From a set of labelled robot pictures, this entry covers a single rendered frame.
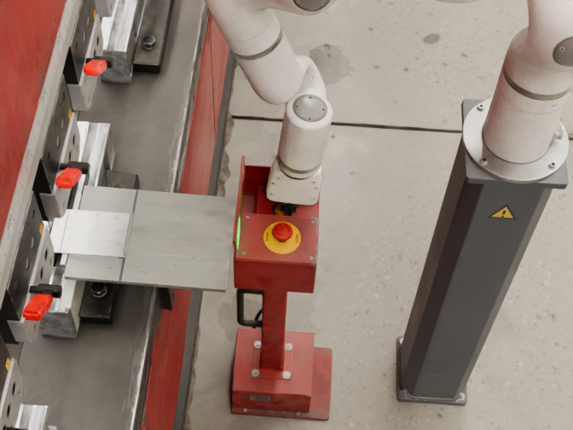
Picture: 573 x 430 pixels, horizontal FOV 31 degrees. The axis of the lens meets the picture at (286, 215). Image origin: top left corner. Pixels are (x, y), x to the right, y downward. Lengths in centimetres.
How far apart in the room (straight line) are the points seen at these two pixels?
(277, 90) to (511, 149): 42
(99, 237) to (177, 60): 53
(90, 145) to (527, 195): 79
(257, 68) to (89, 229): 39
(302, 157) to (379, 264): 106
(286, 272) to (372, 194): 105
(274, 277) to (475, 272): 41
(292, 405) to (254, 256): 74
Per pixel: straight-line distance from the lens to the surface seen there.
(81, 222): 173
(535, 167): 184
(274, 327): 234
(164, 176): 193
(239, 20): 157
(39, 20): 136
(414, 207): 297
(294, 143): 181
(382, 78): 325
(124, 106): 204
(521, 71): 167
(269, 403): 258
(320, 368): 268
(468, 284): 214
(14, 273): 132
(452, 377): 256
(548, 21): 152
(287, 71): 167
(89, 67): 152
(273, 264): 194
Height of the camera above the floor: 245
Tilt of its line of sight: 57 degrees down
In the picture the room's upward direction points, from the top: 3 degrees clockwise
